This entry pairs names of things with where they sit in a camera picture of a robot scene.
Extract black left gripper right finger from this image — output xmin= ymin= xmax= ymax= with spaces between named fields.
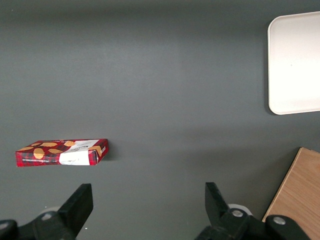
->
xmin=196 ymin=182 xmax=266 ymax=240

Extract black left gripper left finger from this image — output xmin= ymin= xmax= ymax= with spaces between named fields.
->
xmin=16 ymin=183 xmax=94 ymax=240

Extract beige rectangular tray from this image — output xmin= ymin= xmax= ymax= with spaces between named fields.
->
xmin=267 ymin=11 xmax=320 ymax=116

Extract red tartan cookie box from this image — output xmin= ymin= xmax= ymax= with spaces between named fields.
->
xmin=14 ymin=138 xmax=109 ymax=168

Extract wooden two-drawer cabinet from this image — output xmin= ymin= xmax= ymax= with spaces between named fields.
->
xmin=261 ymin=147 xmax=320 ymax=240

